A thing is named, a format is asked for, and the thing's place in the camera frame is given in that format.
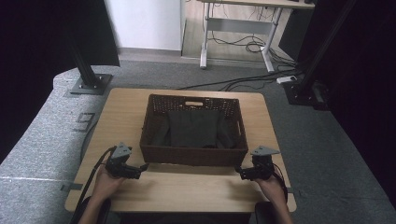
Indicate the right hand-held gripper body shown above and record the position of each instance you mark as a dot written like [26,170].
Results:
[263,163]

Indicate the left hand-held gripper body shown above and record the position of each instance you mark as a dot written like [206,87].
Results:
[120,163]

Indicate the brown woven basket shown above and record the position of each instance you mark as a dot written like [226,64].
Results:
[193,155]

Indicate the dark grey cloth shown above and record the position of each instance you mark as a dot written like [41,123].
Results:
[193,129]

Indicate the person's left hand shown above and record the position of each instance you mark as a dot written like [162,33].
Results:
[107,185]

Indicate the person's right hand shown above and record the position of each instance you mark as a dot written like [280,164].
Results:
[272,188]

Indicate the person's right leg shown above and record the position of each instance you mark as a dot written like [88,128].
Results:
[264,214]

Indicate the black metal stand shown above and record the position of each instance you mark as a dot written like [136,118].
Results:
[88,79]
[306,90]

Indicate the white power strip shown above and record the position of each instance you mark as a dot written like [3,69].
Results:
[286,79]

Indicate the black curtain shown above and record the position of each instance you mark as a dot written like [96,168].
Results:
[37,62]
[367,93]

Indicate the white-legged wooden desk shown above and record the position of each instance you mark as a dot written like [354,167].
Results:
[239,25]

